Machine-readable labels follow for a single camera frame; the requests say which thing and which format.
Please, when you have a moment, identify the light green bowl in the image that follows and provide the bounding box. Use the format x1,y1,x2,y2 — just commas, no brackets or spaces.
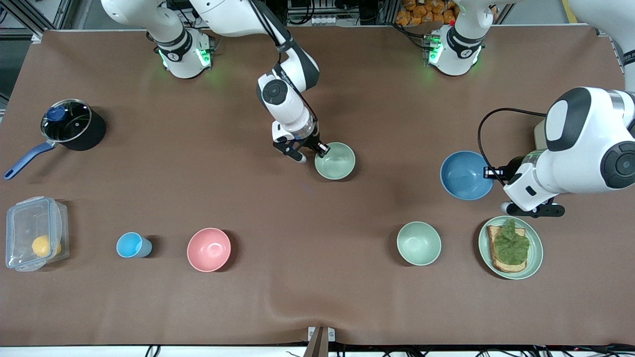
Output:
397,221,442,266
315,142,356,180

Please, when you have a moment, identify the blue bowl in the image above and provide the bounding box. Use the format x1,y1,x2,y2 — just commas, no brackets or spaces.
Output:
440,151,494,201

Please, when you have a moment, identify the pink bowl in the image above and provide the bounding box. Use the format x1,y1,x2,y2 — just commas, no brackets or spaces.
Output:
187,228,232,272

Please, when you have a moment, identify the green lettuce leaf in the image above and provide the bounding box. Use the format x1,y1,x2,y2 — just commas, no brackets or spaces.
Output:
493,219,530,265

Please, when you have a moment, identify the light green plate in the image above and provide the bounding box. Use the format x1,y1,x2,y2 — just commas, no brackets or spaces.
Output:
478,216,544,280

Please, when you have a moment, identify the toasted bread slice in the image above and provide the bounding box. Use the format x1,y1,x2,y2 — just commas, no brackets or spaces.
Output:
487,226,527,273

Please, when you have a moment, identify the white socket strip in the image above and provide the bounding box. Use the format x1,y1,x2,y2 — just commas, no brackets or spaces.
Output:
310,15,360,26

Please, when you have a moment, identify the brown table cover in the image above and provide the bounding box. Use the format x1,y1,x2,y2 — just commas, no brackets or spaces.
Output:
0,25,635,347

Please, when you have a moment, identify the bag of orange snacks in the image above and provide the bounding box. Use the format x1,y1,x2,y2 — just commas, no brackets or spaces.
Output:
395,0,457,26

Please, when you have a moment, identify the light blue cup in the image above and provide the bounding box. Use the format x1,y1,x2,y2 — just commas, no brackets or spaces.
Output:
116,232,153,258

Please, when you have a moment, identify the glass lid with blue knob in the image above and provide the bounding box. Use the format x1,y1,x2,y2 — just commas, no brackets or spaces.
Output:
41,99,93,143

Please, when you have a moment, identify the yellow lemon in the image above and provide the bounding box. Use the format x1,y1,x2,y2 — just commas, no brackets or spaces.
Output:
32,235,62,258

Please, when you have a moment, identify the clear plastic food container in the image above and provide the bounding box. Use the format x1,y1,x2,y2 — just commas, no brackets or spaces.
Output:
5,196,69,272

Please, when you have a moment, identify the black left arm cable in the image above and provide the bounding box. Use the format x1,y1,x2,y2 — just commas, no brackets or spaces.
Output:
478,108,549,172

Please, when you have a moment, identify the metal table edge bracket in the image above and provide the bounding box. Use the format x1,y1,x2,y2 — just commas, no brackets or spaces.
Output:
308,326,336,357

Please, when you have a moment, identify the black pot with blue handle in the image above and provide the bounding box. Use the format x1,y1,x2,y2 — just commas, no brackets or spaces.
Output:
4,99,106,180

